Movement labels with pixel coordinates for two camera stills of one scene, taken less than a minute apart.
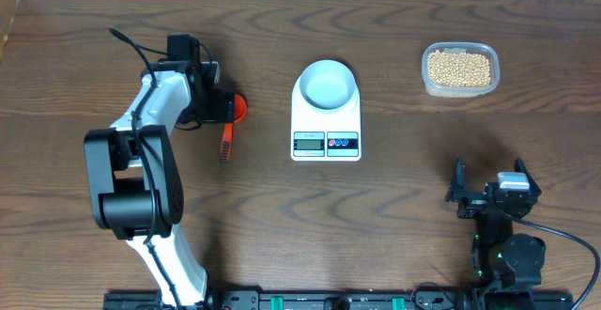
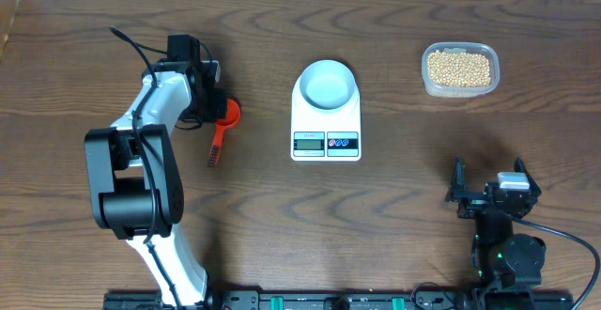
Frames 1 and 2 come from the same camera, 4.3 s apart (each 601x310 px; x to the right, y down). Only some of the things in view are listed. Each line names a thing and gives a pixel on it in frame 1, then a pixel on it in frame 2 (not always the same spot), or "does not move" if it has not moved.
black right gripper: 456,193 does not move
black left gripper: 223,106 does not move
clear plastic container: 459,69 does not move
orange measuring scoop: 240,109 to 232,116
